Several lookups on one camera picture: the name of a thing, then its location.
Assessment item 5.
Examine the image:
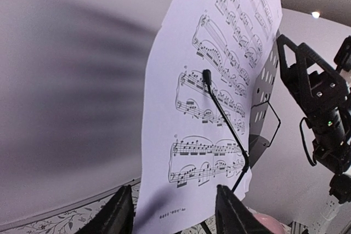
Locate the pink plate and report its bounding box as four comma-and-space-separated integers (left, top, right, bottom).
253, 213, 286, 234

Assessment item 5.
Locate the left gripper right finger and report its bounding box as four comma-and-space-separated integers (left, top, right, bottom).
215, 185, 269, 234

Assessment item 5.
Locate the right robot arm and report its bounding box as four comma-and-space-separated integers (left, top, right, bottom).
276, 35, 350, 233

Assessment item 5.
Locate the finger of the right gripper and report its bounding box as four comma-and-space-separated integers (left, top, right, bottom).
276, 35, 340, 113
333, 36, 351, 71

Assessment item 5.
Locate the black music stand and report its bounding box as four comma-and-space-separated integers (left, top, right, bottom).
197, 36, 283, 234

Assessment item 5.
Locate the purple sheet music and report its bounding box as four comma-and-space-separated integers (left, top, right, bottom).
134, 0, 282, 233

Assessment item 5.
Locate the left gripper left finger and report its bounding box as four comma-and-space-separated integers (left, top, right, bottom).
79, 185, 134, 234

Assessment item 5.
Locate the floral table mat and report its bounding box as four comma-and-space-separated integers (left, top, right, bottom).
6, 183, 217, 233

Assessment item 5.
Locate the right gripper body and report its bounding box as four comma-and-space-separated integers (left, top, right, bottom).
304, 71, 350, 174

